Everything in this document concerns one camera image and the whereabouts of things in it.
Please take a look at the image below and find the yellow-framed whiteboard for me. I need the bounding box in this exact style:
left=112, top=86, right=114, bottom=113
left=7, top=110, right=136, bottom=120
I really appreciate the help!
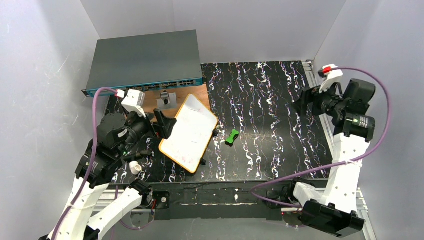
left=158, top=94, right=219, bottom=174

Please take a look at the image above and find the green bone-shaped eraser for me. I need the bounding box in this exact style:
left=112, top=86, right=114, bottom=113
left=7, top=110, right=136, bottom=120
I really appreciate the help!
left=225, top=129, right=240, bottom=146

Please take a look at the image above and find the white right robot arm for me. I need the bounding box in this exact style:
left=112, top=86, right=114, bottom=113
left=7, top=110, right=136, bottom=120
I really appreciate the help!
left=288, top=79, right=376, bottom=238

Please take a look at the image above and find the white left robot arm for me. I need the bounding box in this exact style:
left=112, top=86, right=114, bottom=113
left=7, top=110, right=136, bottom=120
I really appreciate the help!
left=42, top=109, right=177, bottom=240

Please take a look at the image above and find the grey metal stand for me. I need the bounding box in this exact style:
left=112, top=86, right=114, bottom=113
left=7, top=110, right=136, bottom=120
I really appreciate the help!
left=157, top=90, right=177, bottom=110

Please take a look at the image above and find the wooden board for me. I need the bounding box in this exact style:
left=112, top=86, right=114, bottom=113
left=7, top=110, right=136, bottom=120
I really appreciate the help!
left=142, top=84, right=211, bottom=117

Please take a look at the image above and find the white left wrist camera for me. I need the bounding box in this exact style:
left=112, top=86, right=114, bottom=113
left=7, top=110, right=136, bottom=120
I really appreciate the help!
left=116, top=89, right=146, bottom=118

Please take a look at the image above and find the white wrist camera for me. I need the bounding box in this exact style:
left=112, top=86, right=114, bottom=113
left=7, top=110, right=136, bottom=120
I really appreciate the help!
left=318, top=64, right=344, bottom=94
left=116, top=89, right=146, bottom=118

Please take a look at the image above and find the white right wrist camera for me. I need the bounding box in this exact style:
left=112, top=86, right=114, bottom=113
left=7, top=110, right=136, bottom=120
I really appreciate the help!
left=318, top=64, right=344, bottom=94

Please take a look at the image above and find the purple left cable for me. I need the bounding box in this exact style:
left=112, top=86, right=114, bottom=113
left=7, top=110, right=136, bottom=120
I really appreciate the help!
left=49, top=87, right=155, bottom=240

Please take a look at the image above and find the purple cable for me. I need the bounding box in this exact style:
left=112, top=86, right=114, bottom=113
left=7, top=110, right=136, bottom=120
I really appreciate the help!
left=249, top=67, right=392, bottom=210
left=49, top=87, right=155, bottom=240

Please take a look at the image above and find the grey network switch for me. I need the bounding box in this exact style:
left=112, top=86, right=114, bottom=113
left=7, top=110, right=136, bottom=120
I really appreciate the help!
left=81, top=30, right=204, bottom=97

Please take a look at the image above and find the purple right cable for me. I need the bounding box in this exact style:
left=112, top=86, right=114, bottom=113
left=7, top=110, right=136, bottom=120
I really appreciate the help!
left=249, top=67, right=392, bottom=210

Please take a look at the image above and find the aluminium frame rail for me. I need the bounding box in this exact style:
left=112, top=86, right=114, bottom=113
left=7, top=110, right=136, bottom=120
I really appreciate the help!
left=61, top=59, right=377, bottom=240

